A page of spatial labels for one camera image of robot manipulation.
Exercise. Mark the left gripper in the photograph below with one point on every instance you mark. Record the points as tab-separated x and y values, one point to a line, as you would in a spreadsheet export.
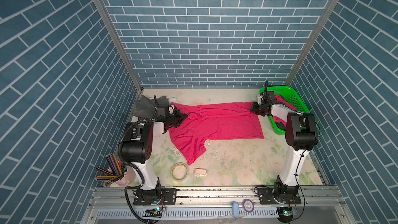
179	118

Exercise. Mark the right circuit board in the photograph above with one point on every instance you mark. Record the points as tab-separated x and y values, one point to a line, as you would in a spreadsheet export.
285	214

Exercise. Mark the tape roll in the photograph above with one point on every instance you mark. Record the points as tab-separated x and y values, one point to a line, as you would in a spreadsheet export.
179	171

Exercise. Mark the aluminium rail frame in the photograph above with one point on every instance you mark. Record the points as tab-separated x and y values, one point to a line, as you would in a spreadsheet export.
213	205

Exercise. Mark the cup of coloured pencils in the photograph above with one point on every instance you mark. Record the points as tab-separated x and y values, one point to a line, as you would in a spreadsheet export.
116	173

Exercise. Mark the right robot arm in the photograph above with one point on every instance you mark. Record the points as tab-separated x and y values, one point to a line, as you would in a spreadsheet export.
301	134

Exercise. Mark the folded grey t shirt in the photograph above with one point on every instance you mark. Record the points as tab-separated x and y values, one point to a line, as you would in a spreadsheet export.
145	107

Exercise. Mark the circuit board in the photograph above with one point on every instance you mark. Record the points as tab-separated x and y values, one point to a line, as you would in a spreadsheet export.
153	212
285	214

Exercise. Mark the blue white small bottle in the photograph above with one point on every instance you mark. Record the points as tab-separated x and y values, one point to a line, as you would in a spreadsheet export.
235	209

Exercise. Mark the pink eraser block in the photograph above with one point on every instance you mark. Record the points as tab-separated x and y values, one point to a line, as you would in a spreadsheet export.
200	172

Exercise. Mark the magenta t shirt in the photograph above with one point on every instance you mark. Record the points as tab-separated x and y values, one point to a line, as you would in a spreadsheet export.
280	111
229	121

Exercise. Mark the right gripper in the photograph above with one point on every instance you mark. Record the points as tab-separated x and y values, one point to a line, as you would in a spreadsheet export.
254	108

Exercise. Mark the left circuit board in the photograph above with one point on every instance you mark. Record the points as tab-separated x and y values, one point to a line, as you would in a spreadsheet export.
153	212

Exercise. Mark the green plastic basket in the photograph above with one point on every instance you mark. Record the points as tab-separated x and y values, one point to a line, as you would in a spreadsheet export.
289	95

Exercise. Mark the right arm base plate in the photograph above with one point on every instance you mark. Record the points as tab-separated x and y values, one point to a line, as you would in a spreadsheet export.
266	196

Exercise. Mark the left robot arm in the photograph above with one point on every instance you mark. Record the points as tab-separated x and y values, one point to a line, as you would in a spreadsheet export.
135	146

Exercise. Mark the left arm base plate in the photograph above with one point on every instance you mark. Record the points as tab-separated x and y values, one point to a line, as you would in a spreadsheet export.
160	196

